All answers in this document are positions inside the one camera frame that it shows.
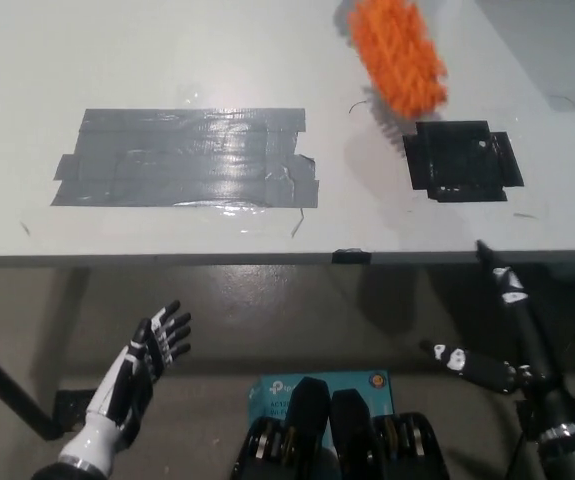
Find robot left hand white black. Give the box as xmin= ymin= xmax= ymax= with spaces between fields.
xmin=59 ymin=299 xmax=193 ymax=471

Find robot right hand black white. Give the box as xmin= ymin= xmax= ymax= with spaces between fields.
xmin=419 ymin=239 xmax=575 ymax=445

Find orange microfibre duster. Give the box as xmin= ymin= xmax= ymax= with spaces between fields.
xmin=345 ymin=0 xmax=451 ymax=120

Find black metal table leg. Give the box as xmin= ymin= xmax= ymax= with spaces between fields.
xmin=0 ymin=327 xmax=63 ymax=442

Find clear plastic tape strip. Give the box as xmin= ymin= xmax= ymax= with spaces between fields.
xmin=16 ymin=197 xmax=309 ymax=242

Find teal router cardboard box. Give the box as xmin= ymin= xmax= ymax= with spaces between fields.
xmin=245 ymin=369 xmax=398 ymax=437

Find black tape square patch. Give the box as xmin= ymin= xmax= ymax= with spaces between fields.
xmin=401 ymin=118 xmax=526 ymax=204

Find black cable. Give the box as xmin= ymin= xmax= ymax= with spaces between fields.
xmin=506 ymin=433 xmax=532 ymax=480

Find grey duct tape patch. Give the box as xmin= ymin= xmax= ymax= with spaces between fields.
xmin=49 ymin=107 xmax=321 ymax=209

